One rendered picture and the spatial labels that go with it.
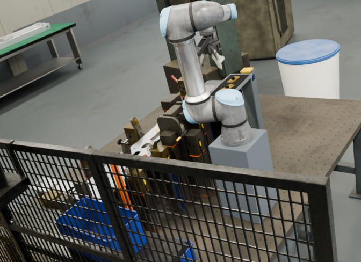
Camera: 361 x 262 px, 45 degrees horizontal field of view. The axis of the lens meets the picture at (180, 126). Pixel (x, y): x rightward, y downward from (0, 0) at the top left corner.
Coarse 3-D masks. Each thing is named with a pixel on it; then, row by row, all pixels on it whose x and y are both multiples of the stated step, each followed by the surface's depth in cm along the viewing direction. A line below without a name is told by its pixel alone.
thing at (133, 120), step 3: (132, 117) 250; (135, 117) 250; (132, 120) 248; (135, 120) 249; (132, 123) 249; (135, 123) 249; (138, 123) 251; (135, 126) 249; (138, 126) 251; (138, 129) 251; (141, 129) 253; (138, 132) 250; (141, 132) 251; (138, 135) 252; (141, 135) 252
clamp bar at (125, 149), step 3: (117, 141) 200; (120, 141) 200; (123, 141) 200; (126, 141) 198; (120, 144) 201; (123, 144) 198; (126, 144) 198; (129, 144) 198; (123, 147) 198; (126, 147) 199; (129, 147) 201; (123, 150) 200; (126, 150) 199; (129, 150) 201; (123, 153) 201; (126, 153) 200; (129, 153) 202
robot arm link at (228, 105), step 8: (216, 96) 189; (224, 96) 188; (232, 96) 187; (240, 96) 188; (216, 104) 189; (224, 104) 187; (232, 104) 186; (240, 104) 188; (216, 112) 189; (224, 112) 189; (232, 112) 188; (240, 112) 189; (216, 120) 193; (224, 120) 192; (232, 120) 190; (240, 120) 190
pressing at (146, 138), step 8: (216, 80) 300; (152, 128) 255; (144, 136) 247; (152, 136) 245; (136, 144) 241; (144, 144) 239; (120, 152) 237; (144, 152) 230; (120, 168) 221; (88, 184) 214; (112, 184) 209; (96, 192) 206
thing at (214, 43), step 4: (208, 32) 222; (212, 32) 224; (204, 36) 226; (208, 36) 225; (212, 36) 227; (216, 36) 228; (212, 40) 228; (216, 40) 229; (208, 44) 225; (212, 44) 225; (216, 44) 227; (220, 44) 229; (208, 48) 225; (216, 48) 229; (220, 48) 230; (204, 52) 229; (208, 52) 227
